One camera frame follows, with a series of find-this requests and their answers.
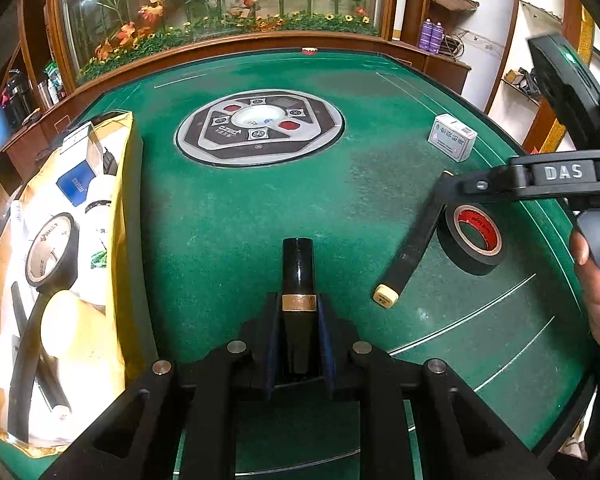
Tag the round mahjong table control panel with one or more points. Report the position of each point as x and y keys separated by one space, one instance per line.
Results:
x=259 y=128

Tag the small white printed box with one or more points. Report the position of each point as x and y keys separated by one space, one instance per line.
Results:
x=452 y=137

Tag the black tape roll red core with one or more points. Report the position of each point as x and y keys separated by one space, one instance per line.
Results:
x=470 y=238

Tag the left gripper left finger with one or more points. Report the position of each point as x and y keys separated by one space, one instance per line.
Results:
x=261 y=336

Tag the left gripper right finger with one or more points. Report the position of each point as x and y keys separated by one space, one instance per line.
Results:
x=337 y=336

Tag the small white blue box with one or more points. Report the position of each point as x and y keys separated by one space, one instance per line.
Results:
x=73 y=181

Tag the yellow fabric storage tray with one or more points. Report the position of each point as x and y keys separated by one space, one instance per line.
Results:
x=74 y=322

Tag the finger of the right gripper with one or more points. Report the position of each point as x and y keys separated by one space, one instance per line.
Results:
x=496 y=185

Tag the black tube with gold band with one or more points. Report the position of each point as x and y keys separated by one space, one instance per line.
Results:
x=299 y=301

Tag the person's right hand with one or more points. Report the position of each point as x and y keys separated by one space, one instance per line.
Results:
x=588 y=274

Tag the black tape roll white core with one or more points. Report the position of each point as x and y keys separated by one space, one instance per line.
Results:
x=52 y=260

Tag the purple spray bottles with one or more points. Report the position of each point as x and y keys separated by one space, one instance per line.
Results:
x=431 y=36

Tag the artificial flower display window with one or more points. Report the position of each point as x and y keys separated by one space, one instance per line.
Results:
x=95 y=37

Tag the black marker with cream cap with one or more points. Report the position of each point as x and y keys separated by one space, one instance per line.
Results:
x=411 y=250

